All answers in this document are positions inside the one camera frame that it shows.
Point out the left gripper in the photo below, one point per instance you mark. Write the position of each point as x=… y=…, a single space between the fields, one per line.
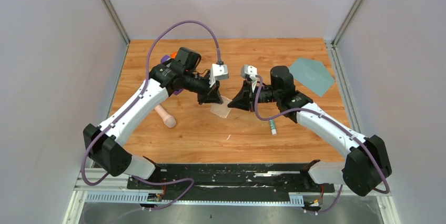
x=212 y=95

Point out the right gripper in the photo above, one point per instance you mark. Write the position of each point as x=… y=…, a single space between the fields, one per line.
x=245 y=100

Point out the beige letter paper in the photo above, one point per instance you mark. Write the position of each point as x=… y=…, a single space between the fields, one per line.
x=221 y=110

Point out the white green glue stick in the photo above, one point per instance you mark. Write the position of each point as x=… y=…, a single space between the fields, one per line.
x=273 y=127

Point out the grey-green envelope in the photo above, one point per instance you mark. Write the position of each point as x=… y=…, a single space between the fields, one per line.
x=312 y=74

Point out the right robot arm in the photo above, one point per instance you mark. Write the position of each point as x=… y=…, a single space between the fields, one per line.
x=366 y=166

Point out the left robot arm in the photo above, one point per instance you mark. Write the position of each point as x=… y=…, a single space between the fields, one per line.
x=104 y=143

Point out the pink toy microphone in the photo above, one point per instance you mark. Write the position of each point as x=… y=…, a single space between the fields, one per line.
x=167 y=118

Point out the purple stand with device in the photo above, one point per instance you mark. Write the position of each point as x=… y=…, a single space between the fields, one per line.
x=164 y=59

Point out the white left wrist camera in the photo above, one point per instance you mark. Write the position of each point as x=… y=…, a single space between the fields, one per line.
x=217 y=73

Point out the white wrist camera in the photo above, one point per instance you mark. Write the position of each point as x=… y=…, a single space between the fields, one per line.
x=249 y=73
x=217 y=73

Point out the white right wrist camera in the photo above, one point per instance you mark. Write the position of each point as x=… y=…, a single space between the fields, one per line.
x=249 y=73

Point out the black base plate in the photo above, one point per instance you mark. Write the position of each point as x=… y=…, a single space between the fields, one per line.
x=234 y=182

